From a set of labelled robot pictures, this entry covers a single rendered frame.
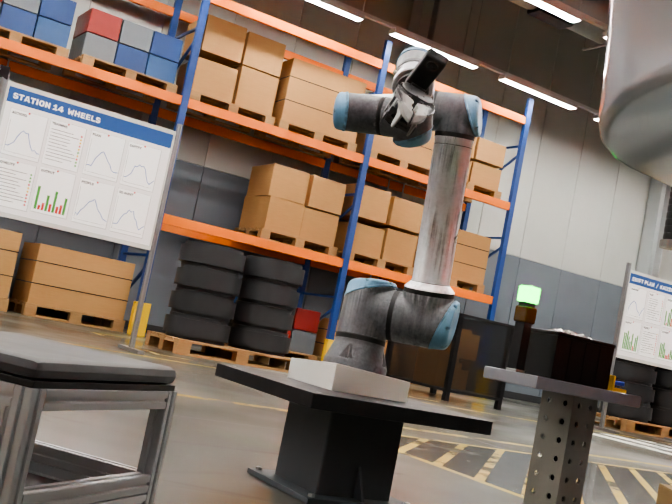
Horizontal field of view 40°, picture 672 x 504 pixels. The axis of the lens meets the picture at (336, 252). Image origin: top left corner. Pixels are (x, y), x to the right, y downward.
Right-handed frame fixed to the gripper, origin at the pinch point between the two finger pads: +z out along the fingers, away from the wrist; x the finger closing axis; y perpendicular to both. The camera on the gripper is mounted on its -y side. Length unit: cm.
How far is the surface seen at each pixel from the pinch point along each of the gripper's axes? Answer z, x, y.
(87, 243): -816, 123, 687
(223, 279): -562, -32, 454
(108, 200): -467, 90, 372
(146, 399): 55, 20, 45
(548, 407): -19, -75, 56
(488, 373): -15, -54, 53
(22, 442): 82, 33, 36
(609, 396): -20, -86, 45
